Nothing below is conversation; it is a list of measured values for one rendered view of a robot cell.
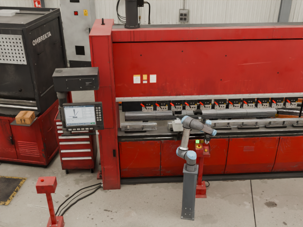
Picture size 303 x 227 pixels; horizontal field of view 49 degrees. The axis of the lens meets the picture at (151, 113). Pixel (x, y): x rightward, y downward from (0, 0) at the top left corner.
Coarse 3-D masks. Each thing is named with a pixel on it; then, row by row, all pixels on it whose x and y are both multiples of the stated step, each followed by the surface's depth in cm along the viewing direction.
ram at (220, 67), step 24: (120, 48) 413; (144, 48) 415; (168, 48) 417; (192, 48) 418; (216, 48) 420; (240, 48) 422; (264, 48) 423; (288, 48) 425; (120, 72) 428; (144, 72) 430; (168, 72) 432; (192, 72) 433; (216, 72) 435; (240, 72) 437; (264, 72) 439; (288, 72) 440; (120, 96) 444; (144, 96) 446; (240, 96) 454; (264, 96) 456; (288, 96) 458
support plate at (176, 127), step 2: (172, 122) 467; (174, 122) 467; (174, 124) 461; (176, 124) 461; (178, 124) 461; (180, 124) 461; (182, 124) 461; (174, 126) 457; (176, 126) 457; (178, 126) 457; (180, 126) 457; (182, 126) 457; (174, 128) 451; (176, 128) 451; (178, 128) 451; (180, 128) 451; (182, 128) 451; (174, 130) 447; (176, 130) 447; (178, 130) 447; (180, 130) 447; (182, 130) 447
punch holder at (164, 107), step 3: (156, 102) 454; (159, 102) 451; (162, 102) 452; (165, 102) 452; (159, 105) 454; (162, 105) 454; (165, 105) 454; (159, 108) 455; (162, 108) 455; (165, 108) 458; (159, 111) 457
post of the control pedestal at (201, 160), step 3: (201, 159) 460; (201, 162) 462; (201, 165) 464; (198, 168) 472; (201, 168) 467; (198, 171) 472; (201, 171) 469; (198, 174) 472; (201, 174) 472; (198, 177) 475; (201, 177) 474; (198, 180) 477; (201, 180) 477; (198, 183) 480; (201, 183) 479
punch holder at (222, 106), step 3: (216, 99) 454; (219, 99) 454; (222, 99) 454; (225, 99) 454; (216, 102) 456; (219, 102) 456; (222, 102) 456; (225, 102) 457; (216, 105) 458; (222, 105) 458; (225, 105) 459; (216, 108) 460; (219, 108) 460; (222, 108) 460
